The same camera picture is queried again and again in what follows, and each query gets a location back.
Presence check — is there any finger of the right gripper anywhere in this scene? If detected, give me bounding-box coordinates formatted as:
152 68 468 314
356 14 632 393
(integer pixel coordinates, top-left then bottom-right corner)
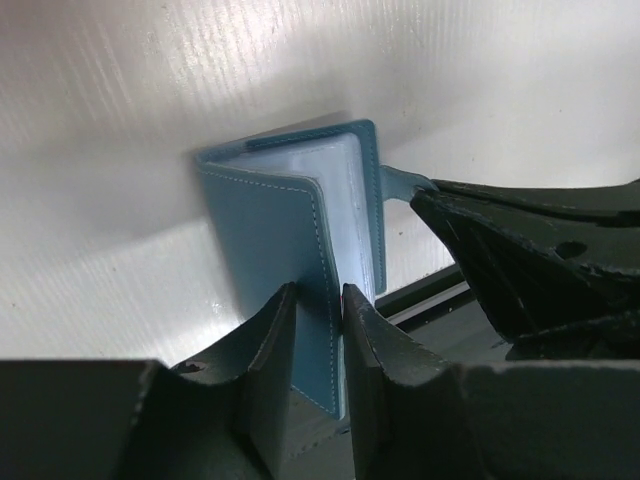
424 180 639 280
410 190 639 360

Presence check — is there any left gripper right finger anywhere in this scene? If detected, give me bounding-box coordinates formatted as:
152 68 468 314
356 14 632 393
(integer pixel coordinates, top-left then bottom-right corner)
342 284 639 479

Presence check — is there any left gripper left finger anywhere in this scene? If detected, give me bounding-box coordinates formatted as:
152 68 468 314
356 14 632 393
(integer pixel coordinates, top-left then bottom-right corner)
1 283 296 479

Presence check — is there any blue card holder wallet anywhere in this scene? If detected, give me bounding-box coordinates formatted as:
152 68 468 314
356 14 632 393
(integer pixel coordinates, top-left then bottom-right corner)
194 119 433 419

